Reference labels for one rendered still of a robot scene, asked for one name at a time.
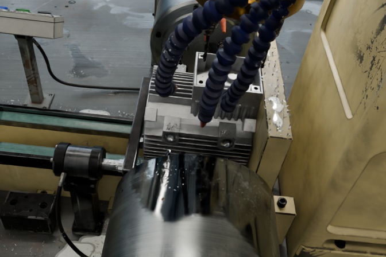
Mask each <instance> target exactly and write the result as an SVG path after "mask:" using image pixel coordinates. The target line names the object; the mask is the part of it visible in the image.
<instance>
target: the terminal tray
mask: <svg viewBox="0 0 386 257"><path fill-rule="evenodd" d="M203 54H204V53H203V52H196V58H195V66H194V78H193V87H192V101H191V111H190V114H193V115H194V117H196V116H197V115H198V113H199V102H200V99H201V96H202V93H203V89H204V87H205V84H206V80H207V78H208V77H209V76H208V73H209V68H210V69H211V68H212V66H211V64H212V62H213V61H214V59H216V58H217V56H216V54H212V53H208V54H207V58H206V61H205V62H204V61H203ZM236 57H237V56H236ZM244 58H245V57H237V58H236V61H235V63H234V64H233V65H232V68H231V71H230V73H229V74H228V78H227V82H225V87H224V89H223V90H222V94H223V92H224V91H225V90H227V88H228V87H230V86H231V84H232V83H233V81H234V80H235V79H236V78H237V75H236V74H238V73H239V71H240V67H241V66H242V64H243V63H244ZM205 68H206V71H205ZM200 69H201V70H200ZM260 75H261V70H260V69H258V72H257V76H256V77H254V80H253V83H252V84H251V85H250V87H249V89H248V90H247V91H246V93H245V94H244V95H243V96H242V98H241V99H240V100H239V102H238V103H237V104H236V108H235V110H234V111H233V112H231V113H227V112H224V111H223V110H222V109H221V105H220V103H221V101H222V96H221V97H220V98H219V103H218V105H217V107H216V110H215V114H214V119H217V118H218V117H221V119H222V120H224V118H227V119H228V120H231V119H232V118H234V120H235V121H237V120H238V119H240V120H241V121H242V122H243V121H244V118H251V119H255V118H256V114H257V111H258V109H259V106H260V103H261V99H262V96H263V86H262V80H261V76H260ZM202 76H203V77H202Z"/></svg>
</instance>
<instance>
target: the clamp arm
mask: <svg viewBox="0 0 386 257"><path fill-rule="evenodd" d="M150 80H151V77H143V78H142V82H141V87H140V91H139V95H138V100H137V105H136V110H135V113H134V118H133V123H132V128H131V131H130V136H129V141H128V146H127V149H126V154H125V158H124V159H120V161H119V165H122V167H118V170H121V171H118V172H122V177H123V176H124V175H125V174H126V173H127V172H128V171H130V170H131V169H132V168H134V167H136V165H137V159H138V154H139V150H140V149H142V148H143V138H142V132H143V129H144V123H145V121H144V115H145V108H146V104H147V98H148V91H149V85H150ZM121 161H123V162H121Z"/></svg>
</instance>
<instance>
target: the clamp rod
mask: <svg viewBox="0 0 386 257"><path fill-rule="evenodd" d="M119 161H120V160H118V159H108V158H104V159H103V160H102V170H113V171H121V170H118V167H122V165H119ZM121 162H123V161H121Z"/></svg>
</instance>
